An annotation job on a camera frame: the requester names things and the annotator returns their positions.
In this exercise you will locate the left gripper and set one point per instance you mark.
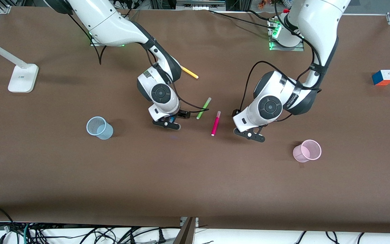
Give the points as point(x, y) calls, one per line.
point(234, 112)

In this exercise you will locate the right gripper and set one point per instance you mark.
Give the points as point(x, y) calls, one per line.
point(182, 114)

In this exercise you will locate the blue marker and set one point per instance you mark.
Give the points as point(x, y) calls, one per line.
point(172, 119)

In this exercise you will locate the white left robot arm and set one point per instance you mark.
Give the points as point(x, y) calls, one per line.
point(320, 23)

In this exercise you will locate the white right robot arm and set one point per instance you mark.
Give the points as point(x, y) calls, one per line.
point(110, 27)

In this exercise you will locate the green marker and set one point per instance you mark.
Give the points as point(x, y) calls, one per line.
point(203, 109)

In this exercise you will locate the pink marker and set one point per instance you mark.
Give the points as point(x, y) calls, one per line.
point(215, 124)

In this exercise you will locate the yellow marker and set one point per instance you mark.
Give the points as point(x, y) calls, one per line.
point(191, 73)

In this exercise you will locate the pink mesh cup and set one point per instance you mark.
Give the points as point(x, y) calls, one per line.
point(303, 153)

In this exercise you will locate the blue mesh cup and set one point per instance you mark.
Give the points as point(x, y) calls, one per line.
point(103, 131)

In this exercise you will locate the black power plug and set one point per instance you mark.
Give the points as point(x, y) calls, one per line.
point(161, 237)

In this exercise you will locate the colourful puzzle cube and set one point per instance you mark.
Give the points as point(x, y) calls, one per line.
point(383, 78)

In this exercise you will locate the white desk lamp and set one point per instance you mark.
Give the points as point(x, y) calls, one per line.
point(22, 81)

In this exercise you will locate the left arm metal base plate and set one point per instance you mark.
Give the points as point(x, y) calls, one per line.
point(276, 48)

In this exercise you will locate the brown table post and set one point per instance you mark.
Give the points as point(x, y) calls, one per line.
point(185, 234)

